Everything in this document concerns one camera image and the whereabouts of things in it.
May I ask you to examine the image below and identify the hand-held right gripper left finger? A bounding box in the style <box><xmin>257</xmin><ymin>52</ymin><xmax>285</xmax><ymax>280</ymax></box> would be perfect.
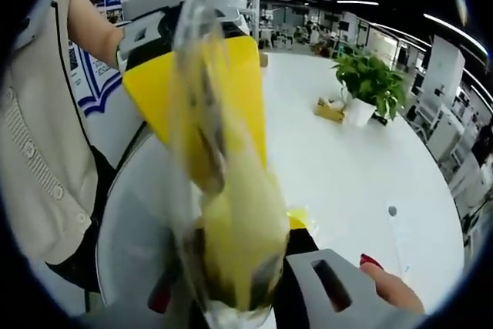
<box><xmin>126</xmin><ymin>227</ymin><xmax>207</xmax><ymax>329</ymax></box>

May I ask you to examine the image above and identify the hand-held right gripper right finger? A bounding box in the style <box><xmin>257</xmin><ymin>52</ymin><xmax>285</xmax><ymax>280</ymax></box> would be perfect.
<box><xmin>273</xmin><ymin>217</ymin><xmax>392</xmax><ymax>329</ymax></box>

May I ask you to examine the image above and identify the yellow silicone block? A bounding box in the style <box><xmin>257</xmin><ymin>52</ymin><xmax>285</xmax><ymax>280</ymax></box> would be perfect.
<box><xmin>171</xmin><ymin>0</ymin><xmax>292</xmax><ymax>324</ymax></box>

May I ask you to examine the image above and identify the person's right hand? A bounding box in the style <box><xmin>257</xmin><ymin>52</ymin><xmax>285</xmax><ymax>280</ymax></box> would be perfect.
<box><xmin>359</xmin><ymin>253</ymin><xmax>427</xmax><ymax>317</ymax></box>

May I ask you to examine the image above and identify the yellow tissue box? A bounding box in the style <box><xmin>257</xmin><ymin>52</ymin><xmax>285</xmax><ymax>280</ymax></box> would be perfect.
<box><xmin>314</xmin><ymin>96</ymin><xmax>347</xmax><ymax>125</ymax></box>

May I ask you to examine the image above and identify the white paper strip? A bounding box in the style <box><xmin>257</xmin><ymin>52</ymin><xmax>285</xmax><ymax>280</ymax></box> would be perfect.
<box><xmin>389</xmin><ymin>216</ymin><xmax>410</xmax><ymax>274</ymax></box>

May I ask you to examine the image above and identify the white plant pot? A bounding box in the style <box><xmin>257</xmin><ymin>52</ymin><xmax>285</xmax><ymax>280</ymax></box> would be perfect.
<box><xmin>346</xmin><ymin>96</ymin><xmax>377</xmax><ymax>128</ymax></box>

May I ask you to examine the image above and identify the person's cream knit cardigan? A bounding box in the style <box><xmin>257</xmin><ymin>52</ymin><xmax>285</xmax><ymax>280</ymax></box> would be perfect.
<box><xmin>0</xmin><ymin>0</ymin><xmax>103</xmax><ymax>268</ymax></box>

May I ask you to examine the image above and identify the green potted plant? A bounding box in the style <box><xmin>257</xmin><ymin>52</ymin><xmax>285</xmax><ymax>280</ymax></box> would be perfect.
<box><xmin>331</xmin><ymin>49</ymin><xmax>408</xmax><ymax>121</ymax></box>

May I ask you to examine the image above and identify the white cabinet machine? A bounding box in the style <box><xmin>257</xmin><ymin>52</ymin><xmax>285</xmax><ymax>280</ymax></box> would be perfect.
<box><xmin>414</xmin><ymin>88</ymin><xmax>477</xmax><ymax>163</ymax></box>

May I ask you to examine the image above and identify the blue and white wall poster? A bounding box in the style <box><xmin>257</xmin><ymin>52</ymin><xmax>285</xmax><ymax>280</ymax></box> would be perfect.
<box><xmin>68</xmin><ymin>0</ymin><xmax>130</xmax><ymax>118</ymax></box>

